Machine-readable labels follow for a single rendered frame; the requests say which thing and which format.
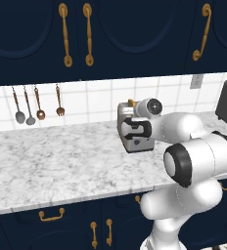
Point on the grey wall socket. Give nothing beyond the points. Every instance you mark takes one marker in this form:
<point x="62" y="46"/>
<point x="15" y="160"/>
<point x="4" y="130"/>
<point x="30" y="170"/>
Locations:
<point x="196" y="81"/>

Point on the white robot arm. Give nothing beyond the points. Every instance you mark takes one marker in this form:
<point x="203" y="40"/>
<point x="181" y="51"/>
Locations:
<point x="200" y="156"/>

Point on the grey hanging spoon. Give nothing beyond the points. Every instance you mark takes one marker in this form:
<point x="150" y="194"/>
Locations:
<point x="19" y="116"/>

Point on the bread slice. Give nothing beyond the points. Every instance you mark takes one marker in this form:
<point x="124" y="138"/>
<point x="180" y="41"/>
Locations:
<point x="131" y="103"/>

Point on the navy wall cupboard door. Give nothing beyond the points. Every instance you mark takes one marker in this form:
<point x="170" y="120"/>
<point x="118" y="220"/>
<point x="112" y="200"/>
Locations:
<point x="27" y="35"/>
<point x="224" y="32"/>
<point x="135" y="32"/>

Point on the navy base cupboard door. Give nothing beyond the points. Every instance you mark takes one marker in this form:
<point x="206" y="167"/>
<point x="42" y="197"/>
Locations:
<point x="63" y="239"/>
<point x="125" y="232"/>

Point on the wooden hanging fork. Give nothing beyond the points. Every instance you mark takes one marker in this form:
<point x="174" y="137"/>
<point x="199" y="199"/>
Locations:
<point x="60" y="110"/>

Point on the grey hanging ladle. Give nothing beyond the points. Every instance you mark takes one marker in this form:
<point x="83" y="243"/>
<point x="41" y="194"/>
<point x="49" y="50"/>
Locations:
<point x="30" y="119"/>

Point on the silver toaster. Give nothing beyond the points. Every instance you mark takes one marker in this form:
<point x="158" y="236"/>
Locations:
<point x="136" y="145"/>

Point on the wooden hanging spoon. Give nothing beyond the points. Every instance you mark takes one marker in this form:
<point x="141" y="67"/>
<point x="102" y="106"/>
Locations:
<point x="40" y="114"/>

